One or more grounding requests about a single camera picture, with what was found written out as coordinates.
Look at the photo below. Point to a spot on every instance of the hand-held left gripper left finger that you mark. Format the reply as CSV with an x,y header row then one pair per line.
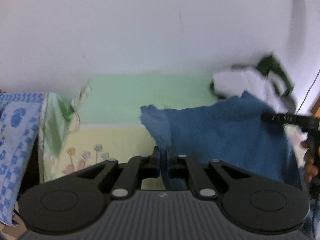
x,y
155,163

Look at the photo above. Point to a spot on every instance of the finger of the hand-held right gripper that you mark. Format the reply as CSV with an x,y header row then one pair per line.
x,y
280,118

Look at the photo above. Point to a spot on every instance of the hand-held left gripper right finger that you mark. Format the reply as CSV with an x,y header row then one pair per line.
x,y
170,163

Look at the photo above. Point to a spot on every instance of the blue sweater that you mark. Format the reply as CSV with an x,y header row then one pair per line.
x,y
212,130

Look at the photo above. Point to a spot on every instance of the person's right hand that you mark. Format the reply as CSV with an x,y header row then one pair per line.
x,y
311,171

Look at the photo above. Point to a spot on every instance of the white garment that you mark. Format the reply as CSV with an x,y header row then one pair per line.
x,y
245,82

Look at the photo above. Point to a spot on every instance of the dark green garment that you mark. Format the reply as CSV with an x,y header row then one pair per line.
x,y
268,63

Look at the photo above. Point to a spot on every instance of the pastel printed blanket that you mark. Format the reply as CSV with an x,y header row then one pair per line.
x,y
117,100

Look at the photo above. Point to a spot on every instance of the pale green cloth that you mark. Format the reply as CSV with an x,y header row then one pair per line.
x,y
53,120

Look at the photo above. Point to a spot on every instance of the blue patterned cloth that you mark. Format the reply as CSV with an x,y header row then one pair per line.
x,y
17,140

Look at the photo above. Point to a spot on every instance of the wooden frame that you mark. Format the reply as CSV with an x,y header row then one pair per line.
x,y
316,108

